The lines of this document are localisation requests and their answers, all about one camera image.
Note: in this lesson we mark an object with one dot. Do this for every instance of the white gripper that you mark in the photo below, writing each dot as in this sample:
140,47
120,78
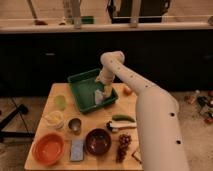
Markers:
106,77

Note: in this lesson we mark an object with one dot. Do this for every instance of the white towel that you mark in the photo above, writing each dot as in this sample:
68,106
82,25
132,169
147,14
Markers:
99,97

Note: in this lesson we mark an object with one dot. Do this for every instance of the green plastic bin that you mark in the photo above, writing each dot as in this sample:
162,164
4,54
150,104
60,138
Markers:
83,87

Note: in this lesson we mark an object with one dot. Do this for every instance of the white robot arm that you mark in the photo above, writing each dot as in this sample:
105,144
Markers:
160,139

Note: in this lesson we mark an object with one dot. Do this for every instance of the small metal cup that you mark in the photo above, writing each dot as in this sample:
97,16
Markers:
75,126

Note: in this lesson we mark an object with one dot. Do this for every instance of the green plastic cup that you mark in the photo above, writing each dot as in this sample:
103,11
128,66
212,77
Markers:
60,102

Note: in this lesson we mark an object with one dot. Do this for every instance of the clear cup with yellow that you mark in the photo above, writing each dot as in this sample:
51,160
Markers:
54,119

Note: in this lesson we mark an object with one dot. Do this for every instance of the orange fruit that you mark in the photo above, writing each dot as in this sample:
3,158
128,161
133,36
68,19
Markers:
127,90

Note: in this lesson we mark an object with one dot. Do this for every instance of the green cucumber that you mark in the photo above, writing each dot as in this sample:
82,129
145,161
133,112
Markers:
123,118

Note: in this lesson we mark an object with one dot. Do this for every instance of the black white kitchen tool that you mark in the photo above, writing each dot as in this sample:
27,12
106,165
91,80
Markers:
114,127

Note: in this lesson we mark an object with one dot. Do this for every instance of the bunch of red grapes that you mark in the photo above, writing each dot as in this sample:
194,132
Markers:
124,142

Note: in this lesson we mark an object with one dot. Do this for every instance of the dark red bowl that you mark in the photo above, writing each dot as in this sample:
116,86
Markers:
98,142

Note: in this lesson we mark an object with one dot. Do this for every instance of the blue sponge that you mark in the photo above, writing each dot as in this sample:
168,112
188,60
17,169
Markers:
77,150

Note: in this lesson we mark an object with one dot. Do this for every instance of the dark brown box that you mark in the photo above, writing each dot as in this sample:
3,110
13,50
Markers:
136,155

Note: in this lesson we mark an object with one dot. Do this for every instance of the green box on shelf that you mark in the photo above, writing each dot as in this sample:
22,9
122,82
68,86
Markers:
87,20

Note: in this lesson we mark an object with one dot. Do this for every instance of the orange plastic bowl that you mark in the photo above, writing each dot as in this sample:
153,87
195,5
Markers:
48,149

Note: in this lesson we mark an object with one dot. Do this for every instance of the black stand legs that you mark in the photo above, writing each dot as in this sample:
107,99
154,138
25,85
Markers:
20,110

